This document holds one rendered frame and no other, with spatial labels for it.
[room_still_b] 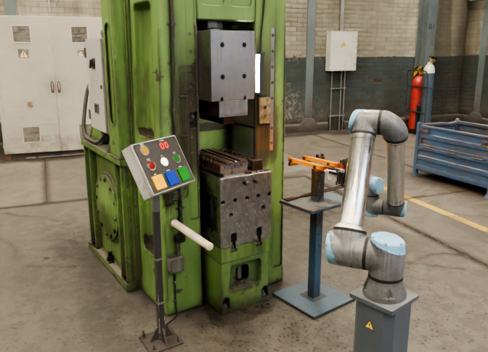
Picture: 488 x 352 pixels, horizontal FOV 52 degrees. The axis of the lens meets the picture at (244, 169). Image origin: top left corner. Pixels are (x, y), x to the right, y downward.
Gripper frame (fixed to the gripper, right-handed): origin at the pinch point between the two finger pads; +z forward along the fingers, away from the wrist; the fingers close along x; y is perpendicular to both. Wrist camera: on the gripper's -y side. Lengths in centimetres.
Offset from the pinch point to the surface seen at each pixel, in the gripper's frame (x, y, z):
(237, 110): -36, -33, 42
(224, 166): -46, 0, 43
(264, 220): -20, 38, 35
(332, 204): 12.5, 26.5, 8.1
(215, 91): -52, -45, 43
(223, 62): -46, -61, 43
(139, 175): -109, -8, 26
